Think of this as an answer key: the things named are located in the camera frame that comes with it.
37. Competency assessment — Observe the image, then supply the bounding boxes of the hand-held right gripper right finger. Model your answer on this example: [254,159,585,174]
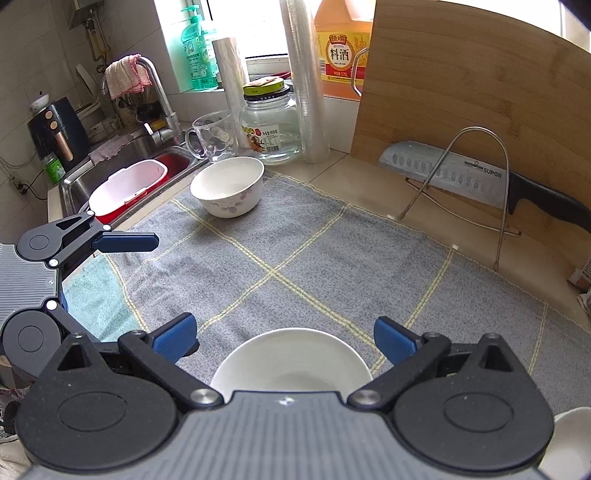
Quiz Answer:
[347,316,527,411]

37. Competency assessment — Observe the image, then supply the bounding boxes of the black-handled kitchen knife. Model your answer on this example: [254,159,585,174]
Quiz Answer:
[379,141,591,234]

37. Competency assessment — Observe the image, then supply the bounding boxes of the glass jar with dark lid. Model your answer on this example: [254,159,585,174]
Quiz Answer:
[240,78,303,164]

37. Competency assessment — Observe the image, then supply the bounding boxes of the pink and white rag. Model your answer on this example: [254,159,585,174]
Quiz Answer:
[102,54,153,100]

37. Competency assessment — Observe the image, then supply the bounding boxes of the steel sink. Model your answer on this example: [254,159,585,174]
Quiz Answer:
[60,134,208,232]

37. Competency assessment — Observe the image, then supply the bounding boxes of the steel faucet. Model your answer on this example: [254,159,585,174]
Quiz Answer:
[102,55,183,146]

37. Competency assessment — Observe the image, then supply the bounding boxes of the white plastic container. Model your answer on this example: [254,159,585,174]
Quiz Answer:
[570,258,591,289]

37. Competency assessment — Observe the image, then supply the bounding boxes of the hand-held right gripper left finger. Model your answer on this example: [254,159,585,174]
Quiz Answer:
[55,312,225,413]

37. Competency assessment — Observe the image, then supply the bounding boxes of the white bowl purple flower print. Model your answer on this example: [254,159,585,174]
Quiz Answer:
[190,156,265,219]

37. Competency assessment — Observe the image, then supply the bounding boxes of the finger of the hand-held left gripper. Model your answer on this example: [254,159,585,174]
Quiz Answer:
[47,211,160,271]
[44,298,102,344]

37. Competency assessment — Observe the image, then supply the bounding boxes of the grey dishcloth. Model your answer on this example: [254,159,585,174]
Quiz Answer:
[90,136,134,164]

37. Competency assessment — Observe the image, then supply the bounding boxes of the white bowl pink flower print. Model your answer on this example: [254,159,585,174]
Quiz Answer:
[210,328,374,402]
[539,406,591,480]

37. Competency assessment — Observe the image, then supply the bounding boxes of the clear plastic wrap roll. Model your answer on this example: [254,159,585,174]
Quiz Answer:
[211,37,250,149]

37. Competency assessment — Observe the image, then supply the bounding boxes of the green dish soap bottle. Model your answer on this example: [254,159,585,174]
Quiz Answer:
[180,4,220,90]

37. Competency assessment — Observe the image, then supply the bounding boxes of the black air fryer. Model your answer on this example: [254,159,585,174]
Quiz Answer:
[27,97,90,174]

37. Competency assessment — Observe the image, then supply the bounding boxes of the white plastic tub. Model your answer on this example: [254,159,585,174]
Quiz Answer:
[89,159,168,217]

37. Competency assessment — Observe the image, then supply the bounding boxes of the orange cooking wine bottle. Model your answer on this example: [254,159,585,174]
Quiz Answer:
[314,0,375,99]

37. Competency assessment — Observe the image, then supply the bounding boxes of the green can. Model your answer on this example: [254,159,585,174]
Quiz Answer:
[44,154,66,185]

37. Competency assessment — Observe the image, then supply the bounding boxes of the red plastic basin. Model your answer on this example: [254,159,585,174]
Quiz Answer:
[90,154,195,227]

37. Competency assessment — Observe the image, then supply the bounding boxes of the steel wire rack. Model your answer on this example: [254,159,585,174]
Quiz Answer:
[399,126,522,272]

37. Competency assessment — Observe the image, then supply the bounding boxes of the bamboo cutting board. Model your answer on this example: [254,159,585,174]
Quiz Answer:
[350,0,591,278]

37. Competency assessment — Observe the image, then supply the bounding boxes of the grey and teal checked towel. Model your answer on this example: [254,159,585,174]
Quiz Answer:
[60,173,591,416]

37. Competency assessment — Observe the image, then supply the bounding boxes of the clear glass mug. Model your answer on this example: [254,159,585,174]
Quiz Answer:
[185,110,237,163]

